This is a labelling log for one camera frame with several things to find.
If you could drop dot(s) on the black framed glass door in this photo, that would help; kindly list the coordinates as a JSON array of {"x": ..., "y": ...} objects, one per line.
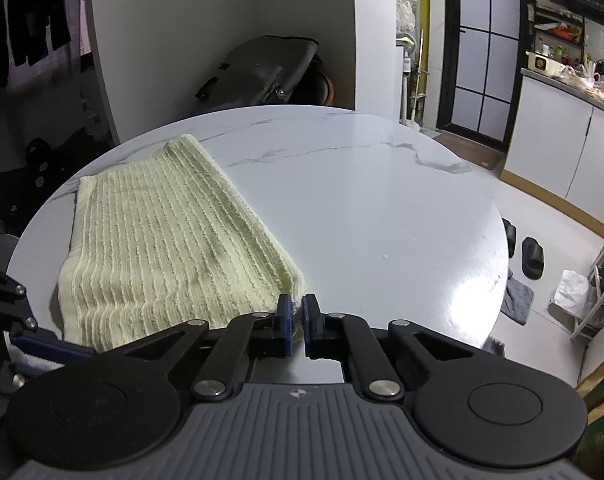
[{"x": 484, "y": 47}]

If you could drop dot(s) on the white kitchen base cabinet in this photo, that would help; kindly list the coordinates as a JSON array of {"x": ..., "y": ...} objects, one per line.
[{"x": 556, "y": 152}]

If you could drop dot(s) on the grey floor rag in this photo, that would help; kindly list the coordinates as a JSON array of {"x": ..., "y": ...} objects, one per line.
[{"x": 517, "y": 300}]

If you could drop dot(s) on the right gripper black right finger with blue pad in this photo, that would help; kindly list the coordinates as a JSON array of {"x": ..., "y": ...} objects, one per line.
[{"x": 348, "y": 339}]

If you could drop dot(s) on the brown door mat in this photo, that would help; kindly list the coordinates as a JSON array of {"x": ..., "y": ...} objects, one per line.
[{"x": 471, "y": 151}]

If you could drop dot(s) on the brown green paper bag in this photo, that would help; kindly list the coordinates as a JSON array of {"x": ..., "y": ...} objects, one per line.
[{"x": 589, "y": 457}]

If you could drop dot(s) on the black bag on chair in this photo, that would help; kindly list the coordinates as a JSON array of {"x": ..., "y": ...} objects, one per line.
[{"x": 267, "y": 70}]

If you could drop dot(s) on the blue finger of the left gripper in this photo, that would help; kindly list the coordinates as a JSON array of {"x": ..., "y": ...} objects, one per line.
[{"x": 45, "y": 345}]

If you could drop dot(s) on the white round marble table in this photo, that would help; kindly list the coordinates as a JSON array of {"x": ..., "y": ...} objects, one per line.
[{"x": 383, "y": 222}]

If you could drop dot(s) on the black slipper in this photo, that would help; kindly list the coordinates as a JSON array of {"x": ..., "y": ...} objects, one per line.
[
  {"x": 511, "y": 236},
  {"x": 532, "y": 258}
]

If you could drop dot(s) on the black spice shelf rack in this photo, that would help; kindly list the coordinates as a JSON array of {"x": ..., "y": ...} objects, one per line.
[{"x": 559, "y": 34}]

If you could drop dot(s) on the white rice cooker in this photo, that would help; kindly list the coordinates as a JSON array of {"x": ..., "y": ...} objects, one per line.
[{"x": 540, "y": 64}]

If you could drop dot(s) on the yellow knitted towel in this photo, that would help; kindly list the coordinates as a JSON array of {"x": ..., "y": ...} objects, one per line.
[{"x": 162, "y": 241}]

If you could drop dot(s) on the white rolling storage cart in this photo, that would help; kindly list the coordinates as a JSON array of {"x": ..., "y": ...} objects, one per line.
[{"x": 585, "y": 324}]

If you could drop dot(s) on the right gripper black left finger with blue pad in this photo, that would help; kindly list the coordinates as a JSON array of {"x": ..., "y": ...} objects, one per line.
[{"x": 231, "y": 352}]

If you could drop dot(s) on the white plastic bag on floor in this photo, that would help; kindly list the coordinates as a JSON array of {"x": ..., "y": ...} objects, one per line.
[{"x": 573, "y": 297}]

